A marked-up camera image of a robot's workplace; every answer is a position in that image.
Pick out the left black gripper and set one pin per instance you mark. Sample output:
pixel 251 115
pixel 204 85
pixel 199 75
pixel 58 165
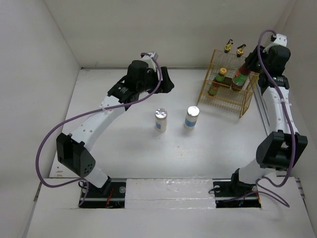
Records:
pixel 166 85

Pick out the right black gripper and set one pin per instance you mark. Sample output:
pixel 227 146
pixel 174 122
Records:
pixel 250 61

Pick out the square bottle dark residue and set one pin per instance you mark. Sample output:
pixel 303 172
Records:
pixel 240 50

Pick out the chili sauce bottle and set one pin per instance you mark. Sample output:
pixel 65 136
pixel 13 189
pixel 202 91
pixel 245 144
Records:
pixel 240 78
pixel 217 81

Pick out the clear gold spout bottle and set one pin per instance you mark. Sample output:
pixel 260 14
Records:
pixel 227 48

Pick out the silver lid jar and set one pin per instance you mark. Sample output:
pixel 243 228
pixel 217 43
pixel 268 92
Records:
pixel 161 119
pixel 191 117

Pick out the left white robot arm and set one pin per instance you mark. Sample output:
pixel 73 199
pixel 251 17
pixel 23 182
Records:
pixel 73 150

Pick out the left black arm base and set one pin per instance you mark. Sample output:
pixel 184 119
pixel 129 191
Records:
pixel 92 197

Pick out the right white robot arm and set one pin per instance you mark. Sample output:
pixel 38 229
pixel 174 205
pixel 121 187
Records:
pixel 284 145

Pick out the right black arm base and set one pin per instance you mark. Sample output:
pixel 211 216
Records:
pixel 229 194

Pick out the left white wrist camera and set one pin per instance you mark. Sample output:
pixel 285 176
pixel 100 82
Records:
pixel 150 58

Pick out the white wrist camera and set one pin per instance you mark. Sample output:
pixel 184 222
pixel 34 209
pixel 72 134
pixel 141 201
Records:
pixel 276 40
pixel 150 58

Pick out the yellow wire rack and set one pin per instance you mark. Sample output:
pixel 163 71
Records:
pixel 222 95

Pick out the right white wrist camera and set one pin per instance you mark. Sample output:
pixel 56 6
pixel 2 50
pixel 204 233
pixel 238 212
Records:
pixel 276 40

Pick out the metal mounting rail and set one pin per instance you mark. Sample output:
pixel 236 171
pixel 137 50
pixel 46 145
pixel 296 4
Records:
pixel 168 188

